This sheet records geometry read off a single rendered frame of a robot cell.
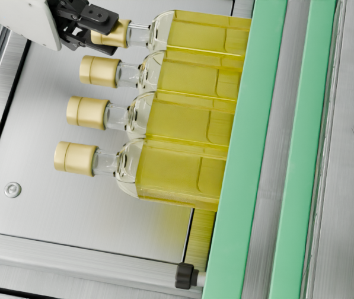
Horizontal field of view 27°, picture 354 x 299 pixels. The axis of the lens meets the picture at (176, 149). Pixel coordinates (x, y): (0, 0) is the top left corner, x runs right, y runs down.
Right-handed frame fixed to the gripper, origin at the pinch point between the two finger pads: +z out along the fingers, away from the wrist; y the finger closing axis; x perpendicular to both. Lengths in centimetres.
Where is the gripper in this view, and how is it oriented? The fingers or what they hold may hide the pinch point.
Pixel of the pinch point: (101, 30)
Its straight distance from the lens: 92.8
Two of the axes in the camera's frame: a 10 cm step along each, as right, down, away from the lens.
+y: -0.4, -4.5, -8.9
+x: 4.4, -8.1, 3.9
